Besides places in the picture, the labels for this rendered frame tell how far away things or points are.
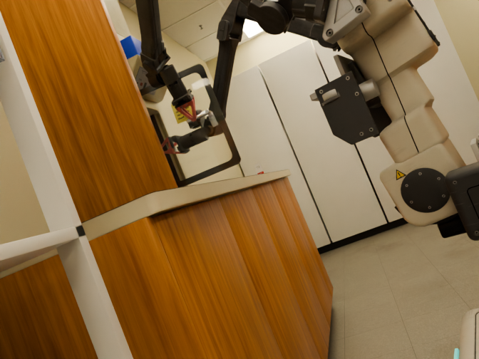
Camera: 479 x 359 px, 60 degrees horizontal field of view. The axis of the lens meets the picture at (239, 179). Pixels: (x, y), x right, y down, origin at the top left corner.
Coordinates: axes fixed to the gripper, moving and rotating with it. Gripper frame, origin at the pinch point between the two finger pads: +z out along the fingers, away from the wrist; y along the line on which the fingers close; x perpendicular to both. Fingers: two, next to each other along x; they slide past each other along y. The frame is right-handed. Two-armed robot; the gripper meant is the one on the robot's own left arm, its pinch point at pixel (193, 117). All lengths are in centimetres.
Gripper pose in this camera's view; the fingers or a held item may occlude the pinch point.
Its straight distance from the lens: 150.0
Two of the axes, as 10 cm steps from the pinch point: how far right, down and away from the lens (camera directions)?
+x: 9.0, -4.1, -1.7
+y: 0.2, 4.1, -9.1
